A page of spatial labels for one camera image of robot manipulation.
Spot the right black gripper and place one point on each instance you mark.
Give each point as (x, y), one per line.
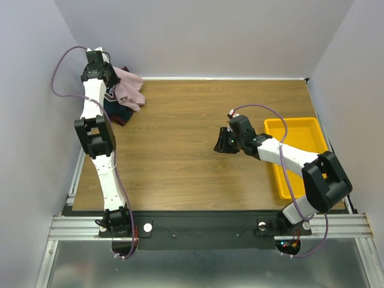
(225, 141)

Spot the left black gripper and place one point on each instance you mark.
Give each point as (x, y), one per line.
(116, 80)

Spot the pink ribbed tank top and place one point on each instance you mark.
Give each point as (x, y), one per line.
(127, 91)

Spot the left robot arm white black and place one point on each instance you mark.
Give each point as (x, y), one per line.
(97, 139)

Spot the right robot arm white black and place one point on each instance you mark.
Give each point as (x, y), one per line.
(325, 181)

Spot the maroon folded tank top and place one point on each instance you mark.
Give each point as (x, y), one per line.
(119, 100)

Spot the navy number 23 jersey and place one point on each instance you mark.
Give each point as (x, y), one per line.
(117, 113)

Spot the yellow plastic tray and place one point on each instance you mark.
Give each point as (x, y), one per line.
(304, 134)

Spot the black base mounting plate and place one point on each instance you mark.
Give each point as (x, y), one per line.
(212, 230)

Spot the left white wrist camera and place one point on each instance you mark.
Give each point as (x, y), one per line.
(94, 49)

